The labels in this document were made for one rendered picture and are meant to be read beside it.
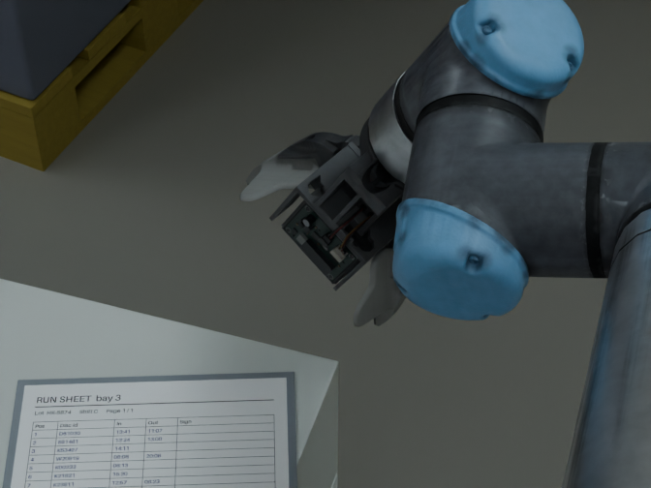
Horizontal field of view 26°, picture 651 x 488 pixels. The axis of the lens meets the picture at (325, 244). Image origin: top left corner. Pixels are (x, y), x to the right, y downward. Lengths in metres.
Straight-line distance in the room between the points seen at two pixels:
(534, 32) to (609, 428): 0.30
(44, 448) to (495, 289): 0.42
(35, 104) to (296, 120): 0.51
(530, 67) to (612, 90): 2.09
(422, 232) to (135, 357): 0.40
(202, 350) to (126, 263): 1.42
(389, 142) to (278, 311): 1.54
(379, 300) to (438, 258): 0.30
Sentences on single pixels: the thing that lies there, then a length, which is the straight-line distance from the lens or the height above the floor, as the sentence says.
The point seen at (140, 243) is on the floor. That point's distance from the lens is 2.54.
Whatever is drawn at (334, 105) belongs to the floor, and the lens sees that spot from 2.80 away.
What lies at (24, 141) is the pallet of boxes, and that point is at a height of 0.06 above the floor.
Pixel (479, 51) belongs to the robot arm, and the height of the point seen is 1.31.
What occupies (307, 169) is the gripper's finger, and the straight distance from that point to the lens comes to 1.04.
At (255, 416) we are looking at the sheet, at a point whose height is 0.97.
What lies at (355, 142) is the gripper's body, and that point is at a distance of 1.00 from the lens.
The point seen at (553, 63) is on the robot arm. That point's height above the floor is 1.31.
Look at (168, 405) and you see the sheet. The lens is 1.07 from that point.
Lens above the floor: 1.81
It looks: 46 degrees down
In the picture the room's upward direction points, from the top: straight up
